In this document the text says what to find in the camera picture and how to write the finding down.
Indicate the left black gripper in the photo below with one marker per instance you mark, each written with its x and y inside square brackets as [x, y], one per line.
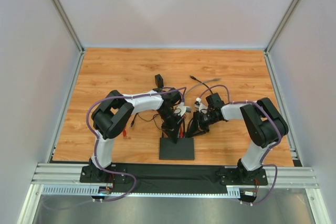
[171, 123]

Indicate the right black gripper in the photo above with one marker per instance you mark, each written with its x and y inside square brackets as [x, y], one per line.
[197, 120]

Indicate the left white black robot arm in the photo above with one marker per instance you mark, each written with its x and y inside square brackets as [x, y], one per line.
[107, 118]

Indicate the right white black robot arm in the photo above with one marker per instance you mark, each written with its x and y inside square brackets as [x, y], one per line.
[265, 125]

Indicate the black power adapter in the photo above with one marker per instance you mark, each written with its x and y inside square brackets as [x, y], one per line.
[159, 81]

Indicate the black cloth strip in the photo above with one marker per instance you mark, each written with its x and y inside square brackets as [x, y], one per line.
[175, 178]

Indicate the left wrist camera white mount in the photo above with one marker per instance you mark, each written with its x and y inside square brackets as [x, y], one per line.
[182, 109]

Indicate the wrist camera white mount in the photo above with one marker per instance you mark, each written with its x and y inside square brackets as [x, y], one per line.
[199, 105]
[182, 109]

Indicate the black network switch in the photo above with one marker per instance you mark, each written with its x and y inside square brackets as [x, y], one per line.
[182, 150]

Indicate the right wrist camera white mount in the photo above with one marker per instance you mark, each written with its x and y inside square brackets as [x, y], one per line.
[199, 105]

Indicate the red ethernet cable loose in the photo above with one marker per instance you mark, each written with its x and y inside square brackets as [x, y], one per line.
[126, 133]

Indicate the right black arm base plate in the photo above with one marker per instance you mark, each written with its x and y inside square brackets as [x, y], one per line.
[240, 176]

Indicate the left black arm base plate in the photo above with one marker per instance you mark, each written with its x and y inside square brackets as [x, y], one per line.
[92, 174]

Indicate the grey slotted cable duct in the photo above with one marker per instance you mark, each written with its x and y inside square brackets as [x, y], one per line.
[101, 191]

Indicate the aluminium front rail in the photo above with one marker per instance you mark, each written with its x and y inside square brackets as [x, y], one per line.
[75, 174]

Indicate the left aluminium frame post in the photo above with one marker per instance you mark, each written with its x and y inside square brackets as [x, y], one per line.
[66, 21]

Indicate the aluminium frame post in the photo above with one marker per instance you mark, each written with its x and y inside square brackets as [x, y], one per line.
[66, 21]
[283, 22]

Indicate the right aluminium frame post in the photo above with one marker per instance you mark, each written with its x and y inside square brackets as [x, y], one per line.
[283, 22]

